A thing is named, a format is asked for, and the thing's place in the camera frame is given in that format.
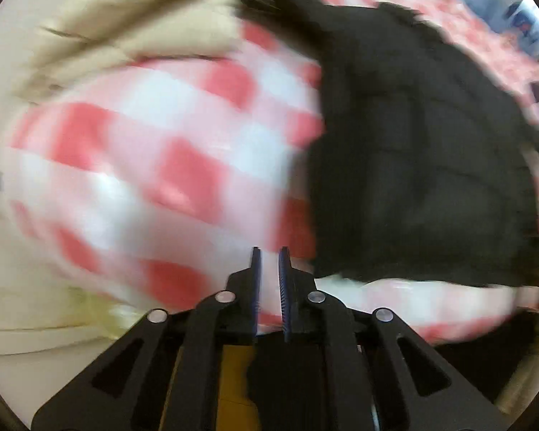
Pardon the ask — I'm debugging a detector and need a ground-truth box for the beige puffer jacket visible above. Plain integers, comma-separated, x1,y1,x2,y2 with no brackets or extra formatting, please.
16,0,241,103

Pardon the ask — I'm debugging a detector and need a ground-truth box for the black puffer jacket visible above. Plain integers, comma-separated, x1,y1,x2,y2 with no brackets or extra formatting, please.
273,0,539,287

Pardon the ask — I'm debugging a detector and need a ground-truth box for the red white checkered bedsheet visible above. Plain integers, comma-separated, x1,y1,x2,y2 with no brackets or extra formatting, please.
3,0,539,343

